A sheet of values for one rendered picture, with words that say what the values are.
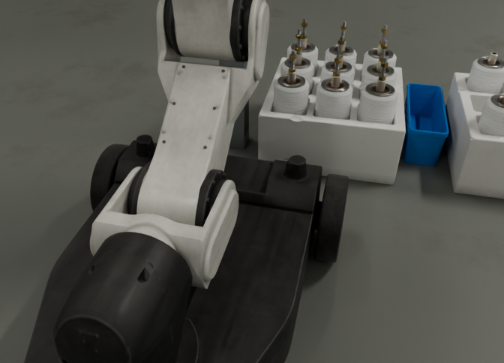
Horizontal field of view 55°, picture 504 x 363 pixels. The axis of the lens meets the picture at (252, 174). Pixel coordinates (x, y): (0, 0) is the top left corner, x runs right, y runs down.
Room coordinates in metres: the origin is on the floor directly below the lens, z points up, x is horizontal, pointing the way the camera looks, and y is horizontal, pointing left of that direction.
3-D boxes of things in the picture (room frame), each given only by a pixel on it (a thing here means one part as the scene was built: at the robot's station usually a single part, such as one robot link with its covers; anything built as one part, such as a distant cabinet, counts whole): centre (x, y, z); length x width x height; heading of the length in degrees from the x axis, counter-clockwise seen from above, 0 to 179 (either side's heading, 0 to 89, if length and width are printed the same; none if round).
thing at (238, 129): (1.28, 0.05, 0.16); 0.07 x 0.07 x 0.31; 78
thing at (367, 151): (1.29, -0.25, 0.09); 0.39 x 0.39 x 0.18; 78
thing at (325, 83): (1.17, -0.22, 0.25); 0.08 x 0.08 x 0.01
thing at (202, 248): (0.61, 0.14, 0.28); 0.21 x 0.20 x 0.13; 166
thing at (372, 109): (1.15, -0.34, 0.16); 0.10 x 0.10 x 0.18
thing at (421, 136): (1.29, -0.53, 0.06); 0.30 x 0.11 x 0.12; 166
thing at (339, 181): (0.82, -0.18, 0.10); 0.20 x 0.05 x 0.20; 166
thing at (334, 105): (1.17, -0.22, 0.16); 0.10 x 0.10 x 0.18
